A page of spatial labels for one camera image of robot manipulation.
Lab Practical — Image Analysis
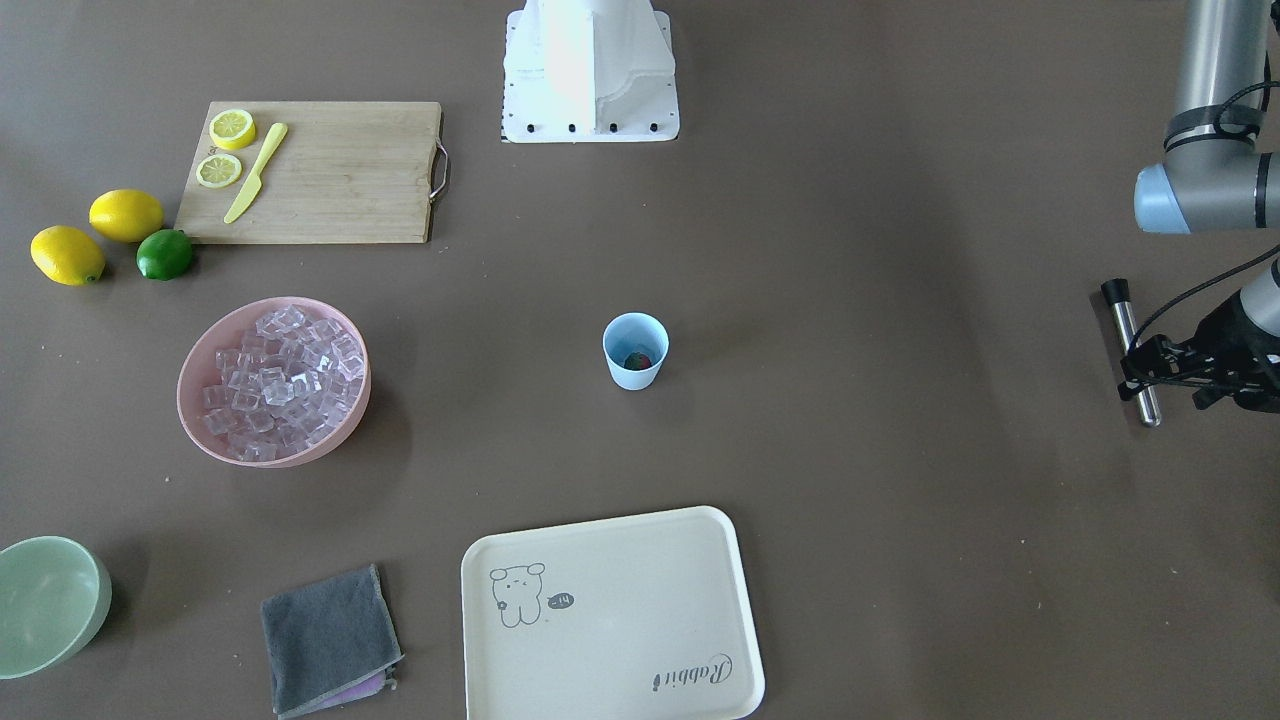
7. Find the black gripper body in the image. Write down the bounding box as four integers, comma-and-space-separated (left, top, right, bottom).
1192, 295, 1279, 414

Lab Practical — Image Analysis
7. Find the steel muddler black tip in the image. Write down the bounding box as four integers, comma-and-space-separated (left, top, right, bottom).
1100, 278, 1164, 428

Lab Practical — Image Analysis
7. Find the red strawberry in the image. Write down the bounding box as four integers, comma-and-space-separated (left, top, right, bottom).
623, 351, 653, 372

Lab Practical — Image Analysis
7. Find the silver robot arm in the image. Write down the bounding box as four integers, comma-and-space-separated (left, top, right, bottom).
1120, 1, 1279, 413

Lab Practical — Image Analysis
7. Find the blue plastic cup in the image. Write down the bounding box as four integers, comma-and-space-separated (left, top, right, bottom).
602, 313, 669, 391

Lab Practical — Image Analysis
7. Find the clear ice cubes pile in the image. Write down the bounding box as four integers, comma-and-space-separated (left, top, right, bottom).
202, 304, 365, 462

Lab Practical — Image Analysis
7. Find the cream rabbit tray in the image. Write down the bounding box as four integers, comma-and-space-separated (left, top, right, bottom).
460, 506, 765, 719

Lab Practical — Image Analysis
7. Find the wooden cutting board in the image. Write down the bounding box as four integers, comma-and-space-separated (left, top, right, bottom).
172, 100, 448, 245

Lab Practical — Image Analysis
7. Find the grey folded cloth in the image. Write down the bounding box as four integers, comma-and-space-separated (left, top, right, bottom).
260, 564, 404, 719

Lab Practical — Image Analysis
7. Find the yellow plastic knife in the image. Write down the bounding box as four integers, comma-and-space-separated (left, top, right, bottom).
223, 122, 289, 224

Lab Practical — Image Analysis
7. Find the lemon half near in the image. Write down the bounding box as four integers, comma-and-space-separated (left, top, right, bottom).
207, 108, 257, 150

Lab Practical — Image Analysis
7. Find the lemon half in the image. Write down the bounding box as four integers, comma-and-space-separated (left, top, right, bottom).
207, 108, 257, 150
193, 152, 243, 190

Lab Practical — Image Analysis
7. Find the lemon half far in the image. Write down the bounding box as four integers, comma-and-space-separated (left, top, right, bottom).
193, 152, 243, 190

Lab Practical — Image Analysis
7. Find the pink bowl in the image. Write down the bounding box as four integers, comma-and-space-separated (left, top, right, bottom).
177, 296, 372, 469

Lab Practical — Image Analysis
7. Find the green lime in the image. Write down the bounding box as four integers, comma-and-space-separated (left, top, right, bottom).
134, 229, 195, 281

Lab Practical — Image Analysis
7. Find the whole yellow lemon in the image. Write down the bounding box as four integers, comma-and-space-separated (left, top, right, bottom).
88, 188, 165, 243
29, 225, 106, 286

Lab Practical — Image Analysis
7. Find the green bowl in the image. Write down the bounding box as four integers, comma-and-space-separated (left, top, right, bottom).
1, 536, 113, 680

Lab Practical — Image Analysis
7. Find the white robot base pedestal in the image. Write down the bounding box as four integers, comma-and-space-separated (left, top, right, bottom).
500, 1, 681, 143

